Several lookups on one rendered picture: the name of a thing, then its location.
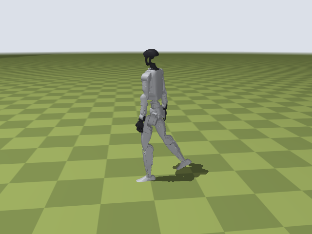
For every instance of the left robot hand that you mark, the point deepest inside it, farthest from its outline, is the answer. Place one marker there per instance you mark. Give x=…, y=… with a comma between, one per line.
x=140, y=125

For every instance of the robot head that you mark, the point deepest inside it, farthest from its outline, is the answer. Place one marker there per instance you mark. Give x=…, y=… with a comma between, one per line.
x=151, y=53

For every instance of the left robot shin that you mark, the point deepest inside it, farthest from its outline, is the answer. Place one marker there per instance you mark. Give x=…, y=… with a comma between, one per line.
x=148, y=160

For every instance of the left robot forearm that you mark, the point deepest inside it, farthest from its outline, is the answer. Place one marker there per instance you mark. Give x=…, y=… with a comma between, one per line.
x=144, y=104

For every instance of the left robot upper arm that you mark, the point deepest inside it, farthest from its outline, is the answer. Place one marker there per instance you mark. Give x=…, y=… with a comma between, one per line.
x=146, y=78

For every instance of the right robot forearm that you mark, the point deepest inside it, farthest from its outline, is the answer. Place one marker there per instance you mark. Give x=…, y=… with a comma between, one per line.
x=164, y=99

